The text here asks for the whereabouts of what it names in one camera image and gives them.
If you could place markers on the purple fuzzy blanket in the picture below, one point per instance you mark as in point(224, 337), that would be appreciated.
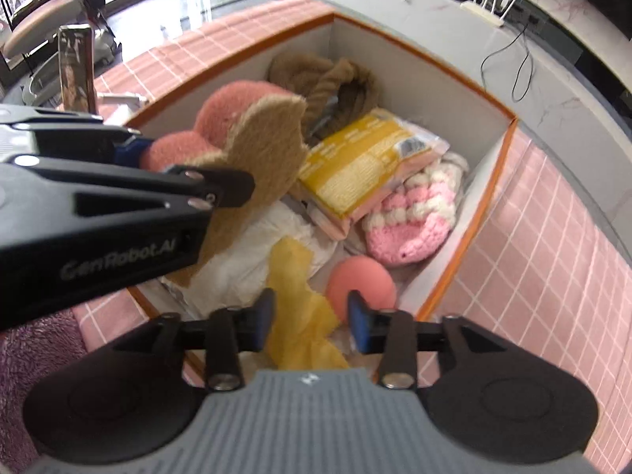
point(29, 370)

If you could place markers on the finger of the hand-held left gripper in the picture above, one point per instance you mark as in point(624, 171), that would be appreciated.
point(222, 190)
point(131, 150)

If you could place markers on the yellow packet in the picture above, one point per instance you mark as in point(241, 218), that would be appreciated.
point(355, 168)

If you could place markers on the white router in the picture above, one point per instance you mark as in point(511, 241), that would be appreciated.
point(484, 15)

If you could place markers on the pink office chair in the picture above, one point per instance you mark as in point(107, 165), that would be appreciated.
point(34, 24)

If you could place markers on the pink and white crochet piece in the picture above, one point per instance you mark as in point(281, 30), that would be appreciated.
point(405, 237)

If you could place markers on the reflective rectangular panel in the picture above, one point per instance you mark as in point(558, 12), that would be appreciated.
point(76, 69)

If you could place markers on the pink checked blanket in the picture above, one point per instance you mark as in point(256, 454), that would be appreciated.
point(533, 306)

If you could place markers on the pink ball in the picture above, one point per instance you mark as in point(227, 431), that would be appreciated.
point(360, 286)

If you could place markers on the yellow cloth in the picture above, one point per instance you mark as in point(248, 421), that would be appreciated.
point(296, 316)

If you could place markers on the orange cardboard box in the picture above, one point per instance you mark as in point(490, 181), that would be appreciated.
point(419, 74)

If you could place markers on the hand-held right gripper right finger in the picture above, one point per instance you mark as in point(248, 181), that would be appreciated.
point(356, 321)

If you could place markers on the tan sponge pad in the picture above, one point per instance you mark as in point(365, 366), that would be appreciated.
point(266, 148)

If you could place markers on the white plastic object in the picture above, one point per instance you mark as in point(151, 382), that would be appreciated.
point(121, 103)

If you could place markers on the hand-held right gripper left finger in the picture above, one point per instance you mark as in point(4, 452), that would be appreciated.
point(266, 311)

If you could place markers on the pink round sponge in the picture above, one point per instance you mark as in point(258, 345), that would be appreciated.
point(173, 150)
point(222, 108)

